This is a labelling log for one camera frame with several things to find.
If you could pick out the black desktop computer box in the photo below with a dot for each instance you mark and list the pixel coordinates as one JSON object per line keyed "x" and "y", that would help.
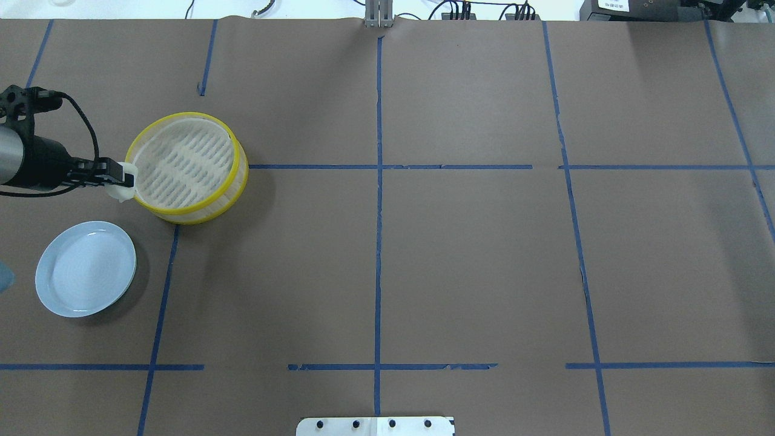
{"x": 677, "y": 11}

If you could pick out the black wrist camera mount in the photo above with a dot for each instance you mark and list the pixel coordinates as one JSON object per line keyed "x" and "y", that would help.
{"x": 20, "y": 105}

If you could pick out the white steamed bun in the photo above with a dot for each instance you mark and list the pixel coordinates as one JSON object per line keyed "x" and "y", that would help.
{"x": 127, "y": 189}

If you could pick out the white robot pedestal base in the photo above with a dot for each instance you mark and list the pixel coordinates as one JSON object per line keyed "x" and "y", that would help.
{"x": 396, "y": 425}

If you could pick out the aluminium frame post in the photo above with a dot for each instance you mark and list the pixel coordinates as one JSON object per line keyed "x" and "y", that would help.
{"x": 378, "y": 13}

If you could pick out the orange black usb hub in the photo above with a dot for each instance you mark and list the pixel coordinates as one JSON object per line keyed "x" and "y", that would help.
{"x": 458, "y": 11}

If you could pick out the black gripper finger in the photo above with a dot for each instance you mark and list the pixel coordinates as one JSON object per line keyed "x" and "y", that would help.
{"x": 106, "y": 180}
{"x": 104, "y": 166}

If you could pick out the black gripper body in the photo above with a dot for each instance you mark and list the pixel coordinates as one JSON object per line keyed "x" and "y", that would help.
{"x": 43, "y": 163}

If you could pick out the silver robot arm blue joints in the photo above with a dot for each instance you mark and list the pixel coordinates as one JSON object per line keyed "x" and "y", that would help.
{"x": 12, "y": 151}

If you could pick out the yellow bamboo steamer basket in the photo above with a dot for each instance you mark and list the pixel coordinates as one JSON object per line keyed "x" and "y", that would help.
{"x": 192, "y": 168}

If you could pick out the light blue plate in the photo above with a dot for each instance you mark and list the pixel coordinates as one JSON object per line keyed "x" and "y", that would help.
{"x": 85, "y": 269}

